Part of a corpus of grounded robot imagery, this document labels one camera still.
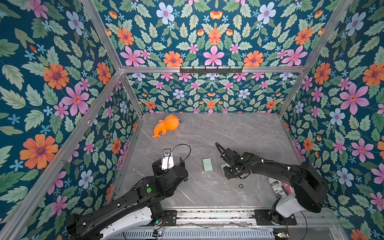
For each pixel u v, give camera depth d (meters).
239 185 0.84
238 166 0.61
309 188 0.43
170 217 0.73
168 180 0.51
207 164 0.90
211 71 0.93
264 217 0.73
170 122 1.07
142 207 0.47
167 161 0.59
